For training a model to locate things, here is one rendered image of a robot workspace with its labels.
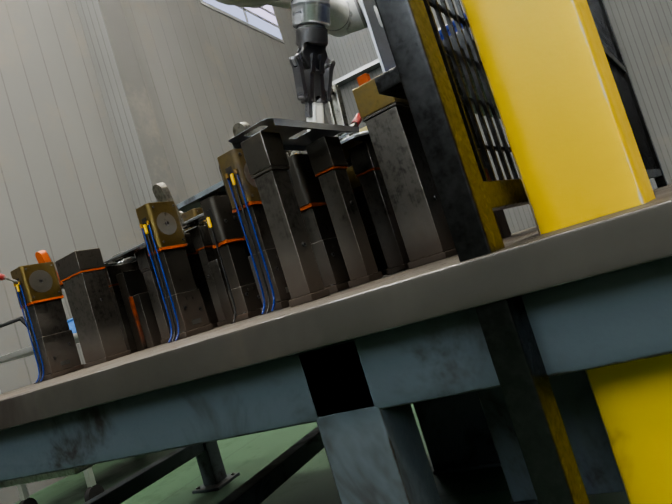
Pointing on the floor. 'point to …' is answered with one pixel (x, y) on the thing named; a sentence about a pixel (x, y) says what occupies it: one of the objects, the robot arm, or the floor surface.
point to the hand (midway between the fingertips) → (315, 118)
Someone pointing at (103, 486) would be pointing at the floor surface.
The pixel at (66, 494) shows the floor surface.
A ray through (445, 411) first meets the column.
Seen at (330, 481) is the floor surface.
